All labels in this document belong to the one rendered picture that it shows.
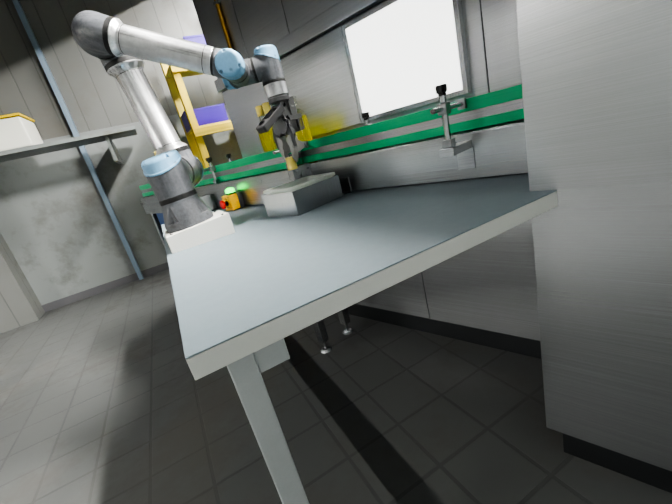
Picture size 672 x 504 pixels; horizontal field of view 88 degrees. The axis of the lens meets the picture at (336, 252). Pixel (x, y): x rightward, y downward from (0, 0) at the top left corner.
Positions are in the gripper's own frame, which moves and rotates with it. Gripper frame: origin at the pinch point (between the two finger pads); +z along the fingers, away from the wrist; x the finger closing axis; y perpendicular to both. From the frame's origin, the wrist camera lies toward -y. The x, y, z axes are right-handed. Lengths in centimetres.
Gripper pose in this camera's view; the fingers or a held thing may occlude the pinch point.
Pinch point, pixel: (290, 159)
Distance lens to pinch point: 126.5
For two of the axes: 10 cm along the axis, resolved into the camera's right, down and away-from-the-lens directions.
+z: 2.4, 9.2, 3.1
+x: -7.3, -0.3, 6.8
